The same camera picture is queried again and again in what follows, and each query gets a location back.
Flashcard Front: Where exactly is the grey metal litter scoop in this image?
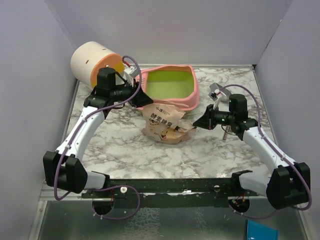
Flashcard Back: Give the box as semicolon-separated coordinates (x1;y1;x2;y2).
208;83;232;103

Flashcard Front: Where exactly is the pink and green litter box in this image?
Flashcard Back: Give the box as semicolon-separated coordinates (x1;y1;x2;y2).
136;64;200;112

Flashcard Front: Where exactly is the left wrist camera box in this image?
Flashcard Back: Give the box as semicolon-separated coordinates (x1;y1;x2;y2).
123;66;139;87

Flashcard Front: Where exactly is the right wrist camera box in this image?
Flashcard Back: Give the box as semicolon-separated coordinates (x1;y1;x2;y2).
209;89;223;110

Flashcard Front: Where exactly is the cream cylindrical cat house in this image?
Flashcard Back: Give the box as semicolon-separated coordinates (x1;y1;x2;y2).
70;41;125;89

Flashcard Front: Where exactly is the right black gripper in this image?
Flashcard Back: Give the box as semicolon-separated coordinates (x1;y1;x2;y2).
193;103;235;130

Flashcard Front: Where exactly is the orange cat litter bag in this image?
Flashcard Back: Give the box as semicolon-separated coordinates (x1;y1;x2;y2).
141;103;196;144

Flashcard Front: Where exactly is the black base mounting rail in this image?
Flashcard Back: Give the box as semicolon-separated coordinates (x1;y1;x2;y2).
82;177;258;209

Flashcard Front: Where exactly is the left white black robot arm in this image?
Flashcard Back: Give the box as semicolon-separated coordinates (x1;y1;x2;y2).
43;66;153;198

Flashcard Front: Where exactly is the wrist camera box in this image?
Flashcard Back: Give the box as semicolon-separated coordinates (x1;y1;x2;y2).
123;66;139;87
209;89;223;110

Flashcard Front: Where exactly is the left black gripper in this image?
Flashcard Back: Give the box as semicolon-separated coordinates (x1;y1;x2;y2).
111;77;154;108

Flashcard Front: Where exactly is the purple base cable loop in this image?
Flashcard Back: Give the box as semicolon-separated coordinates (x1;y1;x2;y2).
91;184;141;221

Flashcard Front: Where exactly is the blue plastic object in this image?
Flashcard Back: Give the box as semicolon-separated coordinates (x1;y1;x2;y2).
246;220;279;240

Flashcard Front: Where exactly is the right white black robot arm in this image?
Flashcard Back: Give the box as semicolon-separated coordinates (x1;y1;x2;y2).
193;90;311;210

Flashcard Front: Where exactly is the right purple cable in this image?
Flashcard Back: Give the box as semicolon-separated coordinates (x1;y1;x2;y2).
217;84;313;210

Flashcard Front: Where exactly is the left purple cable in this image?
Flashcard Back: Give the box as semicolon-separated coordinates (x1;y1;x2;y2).
53;55;140;202

